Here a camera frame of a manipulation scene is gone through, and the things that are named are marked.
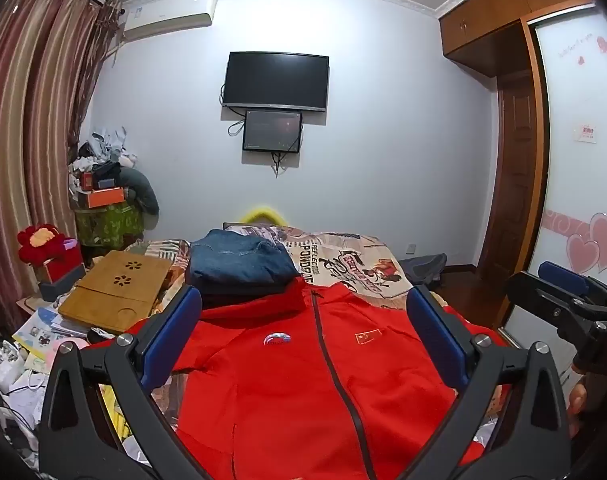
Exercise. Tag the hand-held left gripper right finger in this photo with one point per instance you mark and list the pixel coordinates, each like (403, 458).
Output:
(436, 335)

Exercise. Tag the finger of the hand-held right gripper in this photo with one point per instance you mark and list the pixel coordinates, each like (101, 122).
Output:
(538, 295)
(563, 274)

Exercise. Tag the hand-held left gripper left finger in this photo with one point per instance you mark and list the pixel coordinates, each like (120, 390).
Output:
(176, 332)

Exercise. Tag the red zip jacket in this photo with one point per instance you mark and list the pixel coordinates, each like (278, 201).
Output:
(283, 385)

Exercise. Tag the person's right hand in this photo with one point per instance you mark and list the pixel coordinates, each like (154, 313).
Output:
(578, 402)

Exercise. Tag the grey bag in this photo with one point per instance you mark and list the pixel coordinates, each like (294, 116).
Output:
(423, 267)

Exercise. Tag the wooden lap tray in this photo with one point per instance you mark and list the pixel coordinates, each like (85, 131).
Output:
(113, 290)

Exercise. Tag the folded blue jeans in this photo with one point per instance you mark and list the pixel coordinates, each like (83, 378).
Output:
(238, 255)

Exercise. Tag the brown wooden door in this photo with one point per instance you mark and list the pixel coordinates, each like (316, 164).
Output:
(513, 160)

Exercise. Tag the grey storage box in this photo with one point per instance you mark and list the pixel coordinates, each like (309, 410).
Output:
(58, 285)

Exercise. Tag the green patterned cloth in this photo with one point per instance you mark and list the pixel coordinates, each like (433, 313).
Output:
(108, 225)

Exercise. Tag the pile of booklets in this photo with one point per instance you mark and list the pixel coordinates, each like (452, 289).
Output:
(43, 330)

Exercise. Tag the grey plush pillow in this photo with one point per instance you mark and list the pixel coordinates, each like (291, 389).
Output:
(141, 190)

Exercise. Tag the yellow fuzzy object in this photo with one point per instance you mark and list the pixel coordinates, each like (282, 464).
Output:
(262, 213)

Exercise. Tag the orange box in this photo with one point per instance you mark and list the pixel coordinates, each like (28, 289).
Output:
(102, 196)

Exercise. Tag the red plush flower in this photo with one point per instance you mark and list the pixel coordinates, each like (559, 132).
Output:
(38, 241)

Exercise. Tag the pile of clutter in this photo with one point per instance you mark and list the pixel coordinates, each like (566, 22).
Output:
(100, 152)

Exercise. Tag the striped brown curtain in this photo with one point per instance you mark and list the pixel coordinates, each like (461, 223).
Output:
(33, 125)

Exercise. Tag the wooden overhead cabinet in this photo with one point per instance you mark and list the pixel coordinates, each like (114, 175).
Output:
(488, 15)

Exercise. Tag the white air conditioner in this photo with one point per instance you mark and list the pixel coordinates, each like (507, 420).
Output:
(171, 15)

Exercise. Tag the small black wall monitor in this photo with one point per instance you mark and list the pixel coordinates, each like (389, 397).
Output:
(272, 131)

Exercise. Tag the black wall television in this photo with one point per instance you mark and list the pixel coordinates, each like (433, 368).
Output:
(276, 80)

